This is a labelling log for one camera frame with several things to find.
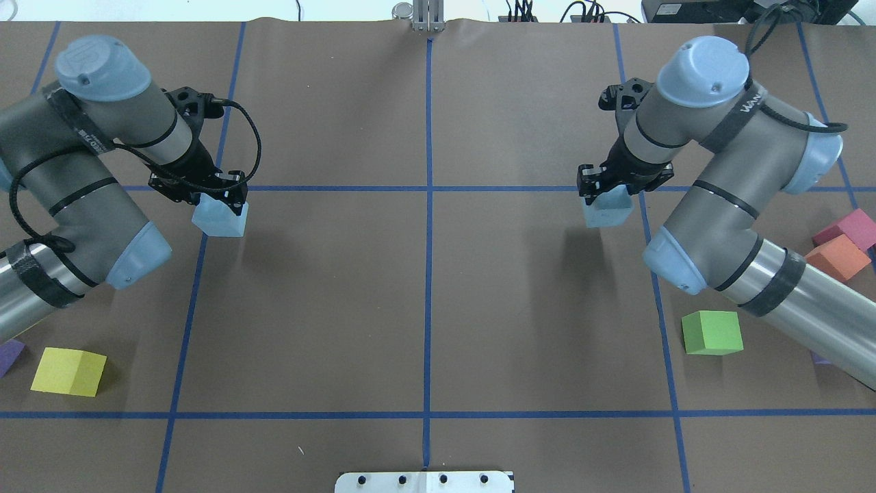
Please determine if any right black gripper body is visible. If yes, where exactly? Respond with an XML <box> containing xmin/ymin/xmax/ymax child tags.
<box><xmin>600</xmin><ymin>147</ymin><xmax>675</xmax><ymax>194</ymax></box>

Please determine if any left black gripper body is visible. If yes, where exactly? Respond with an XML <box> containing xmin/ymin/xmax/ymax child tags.
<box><xmin>149</xmin><ymin>154</ymin><xmax>233</xmax><ymax>203</ymax></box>

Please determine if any light blue foam block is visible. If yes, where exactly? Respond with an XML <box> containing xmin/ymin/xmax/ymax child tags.
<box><xmin>192</xmin><ymin>193</ymin><xmax>249</xmax><ymax>238</ymax></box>
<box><xmin>582</xmin><ymin>185</ymin><xmax>633</xmax><ymax>228</ymax></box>

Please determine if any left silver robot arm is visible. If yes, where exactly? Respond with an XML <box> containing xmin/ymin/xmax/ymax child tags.
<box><xmin>1</xmin><ymin>35</ymin><xmax>253</xmax><ymax>341</ymax></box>

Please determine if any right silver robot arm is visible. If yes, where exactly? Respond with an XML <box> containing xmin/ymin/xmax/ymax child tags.
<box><xmin>578</xmin><ymin>36</ymin><xmax>875</xmax><ymax>388</ymax></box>

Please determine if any black laptop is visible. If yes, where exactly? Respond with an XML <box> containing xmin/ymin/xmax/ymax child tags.
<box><xmin>641</xmin><ymin>1</ymin><xmax>858</xmax><ymax>25</ymax></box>

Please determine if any green foam block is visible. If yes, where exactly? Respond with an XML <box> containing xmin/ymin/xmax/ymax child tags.
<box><xmin>681</xmin><ymin>311</ymin><xmax>744</xmax><ymax>356</ymax></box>

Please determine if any yellow foam block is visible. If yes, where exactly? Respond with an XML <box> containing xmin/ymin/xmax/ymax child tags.
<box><xmin>30</xmin><ymin>347</ymin><xmax>107</xmax><ymax>397</ymax></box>

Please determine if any right orange foam block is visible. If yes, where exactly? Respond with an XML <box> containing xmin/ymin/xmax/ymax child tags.
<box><xmin>805</xmin><ymin>234</ymin><xmax>872</xmax><ymax>283</ymax></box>

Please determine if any left purple foam block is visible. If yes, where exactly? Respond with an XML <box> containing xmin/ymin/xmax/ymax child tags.
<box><xmin>0</xmin><ymin>339</ymin><xmax>26</xmax><ymax>377</ymax></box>

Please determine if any purple foam block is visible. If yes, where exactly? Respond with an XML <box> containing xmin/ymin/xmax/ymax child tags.
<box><xmin>0</xmin><ymin>339</ymin><xmax>26</xmax><ymax>377</ymax></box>
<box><xmin>810</xmin><ymin>351</ymin><xmax>832</xmax><ymax>366</ymax></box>

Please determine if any magenta foam block near orange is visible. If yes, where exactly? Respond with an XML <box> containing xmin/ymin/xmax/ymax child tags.
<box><xmin>812</xmin><ymin>208</ymin><xmax>875</xmax><ymax>252</ymax></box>

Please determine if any right purple foam block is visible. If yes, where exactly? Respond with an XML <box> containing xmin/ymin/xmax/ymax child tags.
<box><xmin>810</xmin><ymin>351</ymin><xmax>832</xmax><ymax>366</ymax></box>

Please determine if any left black camera cable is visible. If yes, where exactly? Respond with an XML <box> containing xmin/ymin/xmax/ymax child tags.
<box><xmin>7</xmin><ymin>99</ymin><xmax>263</xmax><ymax>257</ymax></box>

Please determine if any black camera cable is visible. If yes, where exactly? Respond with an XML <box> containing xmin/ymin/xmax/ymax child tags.
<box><xmin>745</xmin><ymin>0</ymin><xmax>849</xmax><ymax>134</ymax></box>
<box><xmin>7</xmin><ymin>99</ymin><xmax>263</xmax><ymax>257</ymax></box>

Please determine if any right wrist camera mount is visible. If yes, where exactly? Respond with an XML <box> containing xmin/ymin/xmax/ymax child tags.
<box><xmin>597</xmin><ymin>77</ymin><xmax>654</xmax><ymax>135</ymax></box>

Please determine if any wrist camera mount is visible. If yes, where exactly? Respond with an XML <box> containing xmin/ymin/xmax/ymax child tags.
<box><xmin>597</xmin><ymin>77</ymin><xmax>654</xmax><ymax>135</ymax></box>
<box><xmin>162</xmin><ymin>87</ymin><xmax>224</xmax><ymax>140</ymax></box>

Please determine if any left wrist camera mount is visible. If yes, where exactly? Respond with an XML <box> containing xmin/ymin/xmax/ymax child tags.
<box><xmin>162</xmin><ymin>87</ymin><xmax>224</xmax><ymax>140</ymax></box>

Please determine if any right black camera cable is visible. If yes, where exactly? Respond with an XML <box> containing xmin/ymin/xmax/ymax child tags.
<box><xmin>745</xmin><ymin>0</ymin><xmax>849</xmax><ymax>134</ymax></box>

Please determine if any aluminium frame post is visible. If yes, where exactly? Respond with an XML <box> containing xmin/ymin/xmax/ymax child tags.
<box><xmin>411</xmin><ymin>0</ymin><xmax>446</xmax><ymax>32</ymax></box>

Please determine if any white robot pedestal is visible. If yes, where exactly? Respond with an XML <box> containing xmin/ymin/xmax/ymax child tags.
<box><xmin>334</xmin><ymin>470</ymin><xmax>516</xmax><ymax>492</ymax></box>

